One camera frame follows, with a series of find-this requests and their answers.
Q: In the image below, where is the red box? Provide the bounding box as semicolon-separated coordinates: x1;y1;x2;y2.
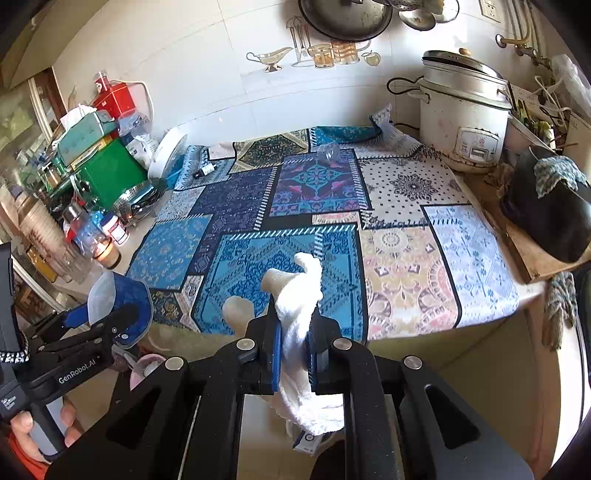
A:
92;71;139;121

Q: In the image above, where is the small white printed box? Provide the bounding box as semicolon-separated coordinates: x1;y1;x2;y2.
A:
294;430;320;457

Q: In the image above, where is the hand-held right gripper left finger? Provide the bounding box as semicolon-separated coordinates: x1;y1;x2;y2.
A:
46;302;284;480

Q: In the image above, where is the white printed packet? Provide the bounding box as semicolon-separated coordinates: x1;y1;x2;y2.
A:
127;134;158;169

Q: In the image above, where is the grey knit hanging cloth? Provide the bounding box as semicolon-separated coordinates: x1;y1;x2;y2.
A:
545;271;578;352

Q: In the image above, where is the wooden board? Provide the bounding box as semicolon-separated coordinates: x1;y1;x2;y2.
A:
462;171;555;284

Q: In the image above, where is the person's left hand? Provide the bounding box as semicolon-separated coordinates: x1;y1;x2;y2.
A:
9;401;86;464

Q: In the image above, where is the hanging steel wok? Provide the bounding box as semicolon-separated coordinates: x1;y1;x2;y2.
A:
298;0;393;41

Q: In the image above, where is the black cooker cable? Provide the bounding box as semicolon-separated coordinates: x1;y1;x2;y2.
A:
387;76;423;134

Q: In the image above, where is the wooden framed window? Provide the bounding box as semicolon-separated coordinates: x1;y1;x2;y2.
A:
0;67;68;195

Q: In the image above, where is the white round lid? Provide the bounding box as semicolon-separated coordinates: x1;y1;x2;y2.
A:
148;128;189;181

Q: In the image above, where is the white red-label pill bottle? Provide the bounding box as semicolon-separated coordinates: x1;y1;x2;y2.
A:
100;215;130;245

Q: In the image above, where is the clear printed plastic bag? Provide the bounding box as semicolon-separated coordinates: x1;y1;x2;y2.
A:
117;113;153;139

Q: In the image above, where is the teal tissue box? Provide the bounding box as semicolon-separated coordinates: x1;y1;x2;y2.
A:
58;107;116;167

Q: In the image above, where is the white coiled cable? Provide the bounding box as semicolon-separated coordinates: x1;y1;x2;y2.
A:
533;76;573;130

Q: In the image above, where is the stack of clear plastic cups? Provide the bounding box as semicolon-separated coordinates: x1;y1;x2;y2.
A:
14;191;65;259

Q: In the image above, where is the blue paper cup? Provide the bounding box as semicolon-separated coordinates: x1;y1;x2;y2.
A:
88;271;154;348

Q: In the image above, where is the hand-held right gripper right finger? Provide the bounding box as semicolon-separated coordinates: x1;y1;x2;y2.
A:
307;307;536;480

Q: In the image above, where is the brass faucet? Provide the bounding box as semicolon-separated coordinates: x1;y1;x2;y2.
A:
496;32;552;70

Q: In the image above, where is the steel spoon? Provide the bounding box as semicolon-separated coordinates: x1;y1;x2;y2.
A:
434;0;460;24

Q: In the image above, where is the white rice cooker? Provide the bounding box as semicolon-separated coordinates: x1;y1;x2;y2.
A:
418;48;513;174

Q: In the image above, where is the green metal box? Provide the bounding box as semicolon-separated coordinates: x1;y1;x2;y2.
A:
71;136;149;210

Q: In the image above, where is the white tissue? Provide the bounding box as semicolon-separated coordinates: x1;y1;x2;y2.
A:
267;251;346;437

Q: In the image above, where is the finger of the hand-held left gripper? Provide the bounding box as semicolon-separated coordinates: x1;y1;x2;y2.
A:
25;304;140;346
31;329;115;366

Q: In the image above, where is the teal knit cloth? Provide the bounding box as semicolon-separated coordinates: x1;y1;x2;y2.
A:
533;154;591;199

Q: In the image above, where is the white looped cable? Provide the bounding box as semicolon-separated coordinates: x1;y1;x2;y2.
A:
117;80;154;125

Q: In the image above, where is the black pan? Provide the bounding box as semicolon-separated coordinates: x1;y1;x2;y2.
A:
501;145;591;263

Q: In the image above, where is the patterned patchwork tablecloth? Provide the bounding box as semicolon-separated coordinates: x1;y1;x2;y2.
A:
127;105;520;344

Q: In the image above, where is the lit glass candle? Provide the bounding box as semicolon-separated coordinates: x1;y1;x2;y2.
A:
92;237;122;268

